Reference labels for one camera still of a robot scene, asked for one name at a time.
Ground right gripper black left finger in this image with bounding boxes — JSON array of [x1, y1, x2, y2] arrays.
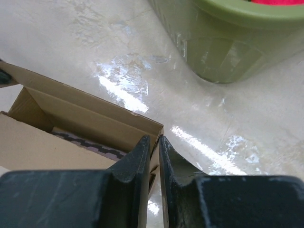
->
[[0, 135, 150, 228]]

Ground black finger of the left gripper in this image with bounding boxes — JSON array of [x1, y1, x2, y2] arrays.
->
[[0, 69, 12, 84]]

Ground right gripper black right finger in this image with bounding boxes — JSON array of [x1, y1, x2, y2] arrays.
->
[[159, 136, 304, 228]]

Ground purple black striped cloth pad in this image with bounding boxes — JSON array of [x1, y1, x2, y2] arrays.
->
[[51, 131, 126, 161]]

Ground brown cardboard box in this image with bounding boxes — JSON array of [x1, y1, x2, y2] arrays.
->
[[0, 62, 163, 192]]

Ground olive green plastic basin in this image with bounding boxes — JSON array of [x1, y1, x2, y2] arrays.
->
[[150, 0, 304, 84]]

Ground red toy apple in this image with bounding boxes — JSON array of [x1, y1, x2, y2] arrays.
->
[[251, 0, 304, 6]]

